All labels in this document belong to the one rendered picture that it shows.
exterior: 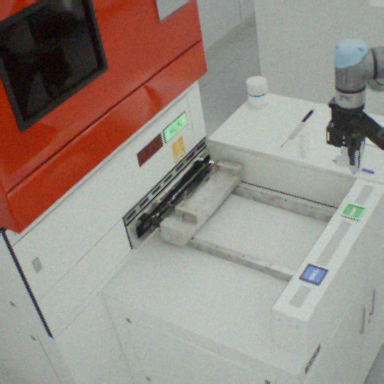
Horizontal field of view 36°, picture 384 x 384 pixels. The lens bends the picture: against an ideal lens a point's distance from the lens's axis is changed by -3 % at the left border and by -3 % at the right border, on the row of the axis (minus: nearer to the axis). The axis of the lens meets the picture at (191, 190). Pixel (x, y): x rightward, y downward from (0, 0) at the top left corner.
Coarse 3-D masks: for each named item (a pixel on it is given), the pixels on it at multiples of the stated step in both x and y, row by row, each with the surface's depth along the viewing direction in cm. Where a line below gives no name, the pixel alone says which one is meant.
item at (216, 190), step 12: (216, 180) 198; (228, 180) 197; (240, 180) 199; (204, 192) 194; (216, 192) 193; (228, 192) 194; (192, 204) 190; (204, 204) 189; (216, 204) 190; (180, 216) 186; (204, 216) 185; (192, 228) 181; (168, 240) 181; (180, 240) 178
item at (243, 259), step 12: (192, 240) 181; (204, 252) 181; (216, 252) 177; (228, 252) 175; (240, 264) 174; (252, 264) 171; (264, 264) 169; (276, 264) 168; (276, 276) 168; (288, 276) 165
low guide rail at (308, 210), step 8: (232, 192) 200; (240, 192) 198; (248, 192) 196; (256, 192) 195; (264, 192) 194; (256, 200) 195; (264, 200) 193; (272, 200) 191; (280, 200) 190; (288, 200) 189; (288, 208) 189; (296, 208) 187; (304, 208) 185; (312, 208) 185; (320, 208) 184; (312, 216) 185; (320, 216) 183; (328, 216) 182
